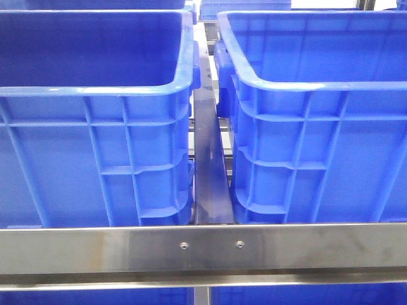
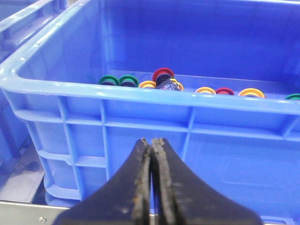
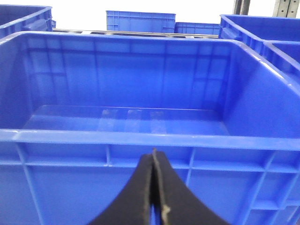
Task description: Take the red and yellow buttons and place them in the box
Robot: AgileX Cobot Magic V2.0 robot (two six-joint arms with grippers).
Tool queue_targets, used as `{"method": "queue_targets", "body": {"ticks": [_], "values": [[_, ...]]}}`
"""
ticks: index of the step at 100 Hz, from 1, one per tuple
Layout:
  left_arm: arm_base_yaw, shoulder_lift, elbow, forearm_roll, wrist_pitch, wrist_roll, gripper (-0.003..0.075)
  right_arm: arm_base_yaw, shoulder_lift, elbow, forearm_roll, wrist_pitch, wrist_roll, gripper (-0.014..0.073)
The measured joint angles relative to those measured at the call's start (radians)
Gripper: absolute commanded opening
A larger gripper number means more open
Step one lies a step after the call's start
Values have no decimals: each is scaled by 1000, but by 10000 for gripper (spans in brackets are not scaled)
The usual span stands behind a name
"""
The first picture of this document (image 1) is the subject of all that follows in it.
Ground metal divider bar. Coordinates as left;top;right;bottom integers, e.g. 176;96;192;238
193;22;234;225

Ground left blue plastic crate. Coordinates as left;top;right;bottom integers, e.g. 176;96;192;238
1;10;200;229

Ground blue plastic crate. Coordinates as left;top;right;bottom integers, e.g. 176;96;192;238
1;10;200;229
215;11;406;224

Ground right blue plastic crate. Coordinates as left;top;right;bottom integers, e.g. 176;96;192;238
215;11;406;224

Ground rear middle blue crate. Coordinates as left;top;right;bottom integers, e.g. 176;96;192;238
199;0;292;21

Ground lower left blue crate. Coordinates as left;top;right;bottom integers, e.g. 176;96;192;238
1;288;194;304

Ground rear left blue crate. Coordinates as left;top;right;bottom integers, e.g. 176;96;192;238
22;0;197;24

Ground lower right blue crate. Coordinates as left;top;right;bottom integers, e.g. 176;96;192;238
211;283;406;304

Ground left rail screw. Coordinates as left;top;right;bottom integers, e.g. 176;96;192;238
180;241;189;250

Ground rail screw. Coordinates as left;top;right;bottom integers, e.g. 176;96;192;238
180;241;189;250
236;240;245;248

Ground right rail screw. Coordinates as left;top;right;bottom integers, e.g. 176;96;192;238
236;240;245;248

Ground lower metal post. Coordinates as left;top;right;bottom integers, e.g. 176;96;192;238
194;287;211;305

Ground stainless steel front rail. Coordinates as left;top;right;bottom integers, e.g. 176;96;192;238
1;223;406;291

